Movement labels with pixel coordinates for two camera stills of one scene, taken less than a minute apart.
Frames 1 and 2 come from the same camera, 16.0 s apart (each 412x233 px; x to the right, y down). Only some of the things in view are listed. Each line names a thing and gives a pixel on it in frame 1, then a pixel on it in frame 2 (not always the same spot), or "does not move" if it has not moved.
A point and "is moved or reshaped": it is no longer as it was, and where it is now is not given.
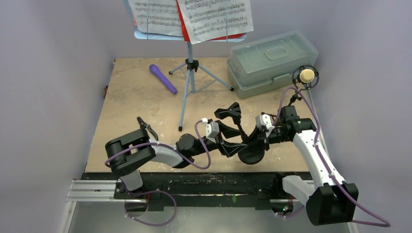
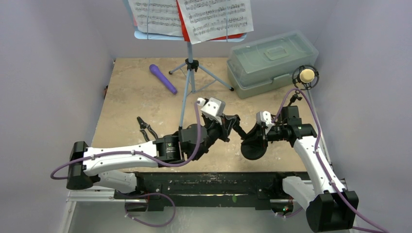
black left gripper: [229, 148] to [228, 122]
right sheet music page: [205, 20] does not move
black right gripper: [263, 139] does not move
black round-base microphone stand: [254, 152] is moved or reshaped
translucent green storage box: [267, 64] does not move
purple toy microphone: [157, 73] does not move
